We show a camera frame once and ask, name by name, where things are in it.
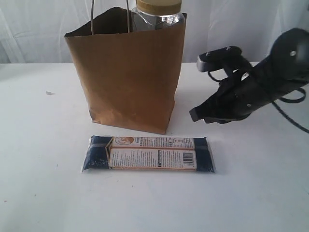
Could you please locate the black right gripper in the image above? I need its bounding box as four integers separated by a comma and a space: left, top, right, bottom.
189, 70, 273, 123

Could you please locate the brown paper shopping bag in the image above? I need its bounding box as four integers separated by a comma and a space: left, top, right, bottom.
65, 7, 186, 134

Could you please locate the clear nut jar gold lid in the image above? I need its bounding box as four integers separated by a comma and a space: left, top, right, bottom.
131, 0, 185, 32

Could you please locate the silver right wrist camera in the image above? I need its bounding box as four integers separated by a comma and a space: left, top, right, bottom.
197, 46, 242, 73

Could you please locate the dark blue noodle package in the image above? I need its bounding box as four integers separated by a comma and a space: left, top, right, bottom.
82, 136, 215, 173

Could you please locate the white backdrop curtain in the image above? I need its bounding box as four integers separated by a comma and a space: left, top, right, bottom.
0, 0, 309, 63

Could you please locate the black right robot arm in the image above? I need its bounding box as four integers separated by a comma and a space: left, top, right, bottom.
189, 28, 309, 124

